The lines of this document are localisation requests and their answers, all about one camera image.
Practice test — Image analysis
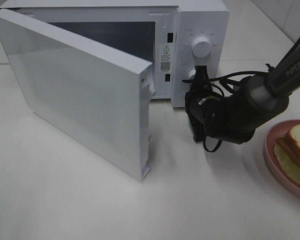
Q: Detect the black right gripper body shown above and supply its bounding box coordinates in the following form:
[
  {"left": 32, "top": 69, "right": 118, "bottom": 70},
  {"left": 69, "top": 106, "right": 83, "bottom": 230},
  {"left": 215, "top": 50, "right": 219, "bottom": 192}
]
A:
[{"left": 185, "top": 82, "right": 215, "bottom": 143}]

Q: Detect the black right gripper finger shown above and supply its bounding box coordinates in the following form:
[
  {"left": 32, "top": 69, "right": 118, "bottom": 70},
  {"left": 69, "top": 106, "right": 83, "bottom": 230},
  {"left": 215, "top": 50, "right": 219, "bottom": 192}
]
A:
[{"left": 194, "top": 65, "right": 210, "bottom": 85}]

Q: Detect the pink round plate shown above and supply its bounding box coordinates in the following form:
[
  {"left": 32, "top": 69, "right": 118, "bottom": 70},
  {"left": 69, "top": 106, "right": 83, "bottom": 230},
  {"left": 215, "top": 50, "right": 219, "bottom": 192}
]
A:
[{"left": 263, "top": 119, "right": 300, "bottom": 198}]

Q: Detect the white microwave door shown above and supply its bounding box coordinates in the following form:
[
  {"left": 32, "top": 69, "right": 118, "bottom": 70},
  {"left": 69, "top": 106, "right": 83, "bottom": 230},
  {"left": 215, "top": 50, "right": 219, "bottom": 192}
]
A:
[{"left": 0, "top": 9, "right": 152, "bottom": 181}]

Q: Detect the white bread sandwich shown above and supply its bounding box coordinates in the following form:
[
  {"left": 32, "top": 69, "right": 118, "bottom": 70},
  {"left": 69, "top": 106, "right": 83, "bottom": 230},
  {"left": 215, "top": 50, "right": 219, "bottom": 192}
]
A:
[{"left": 275, "top": 125, "right": 300, "bottom": 185}]

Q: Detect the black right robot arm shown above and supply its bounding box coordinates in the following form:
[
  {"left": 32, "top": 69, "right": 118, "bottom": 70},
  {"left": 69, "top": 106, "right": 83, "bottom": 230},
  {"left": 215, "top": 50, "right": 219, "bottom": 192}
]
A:
[{"left": 185, "top": 45, "right": 300, "bottom": 147}]

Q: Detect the lower white timer knob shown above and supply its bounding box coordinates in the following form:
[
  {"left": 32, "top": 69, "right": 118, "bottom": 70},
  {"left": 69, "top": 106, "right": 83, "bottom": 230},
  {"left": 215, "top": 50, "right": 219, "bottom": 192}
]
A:
[{"left": 188, "top": 69, "right": 196, "bottom": 85}]

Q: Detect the upper white power knob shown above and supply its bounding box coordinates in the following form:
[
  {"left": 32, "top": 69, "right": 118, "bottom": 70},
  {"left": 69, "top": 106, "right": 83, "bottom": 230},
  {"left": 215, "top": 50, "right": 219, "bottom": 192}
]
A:
[{"left": 191, "top": 35, "right": 212, "bottom": 58}]

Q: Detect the white microwave oven body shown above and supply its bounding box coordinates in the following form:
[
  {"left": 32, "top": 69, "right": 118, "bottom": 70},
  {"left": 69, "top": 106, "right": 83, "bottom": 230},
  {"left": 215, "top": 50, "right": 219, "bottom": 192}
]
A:
[{"left": 0, "top": 0, "right": 230, "bottom": 108}]

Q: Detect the white warning label sticker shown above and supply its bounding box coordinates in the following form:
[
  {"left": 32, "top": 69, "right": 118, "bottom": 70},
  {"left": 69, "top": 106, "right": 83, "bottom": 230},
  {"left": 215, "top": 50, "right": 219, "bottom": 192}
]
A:
[{"left": 159, "top": 43, "right": 175, "bottom": 73}]

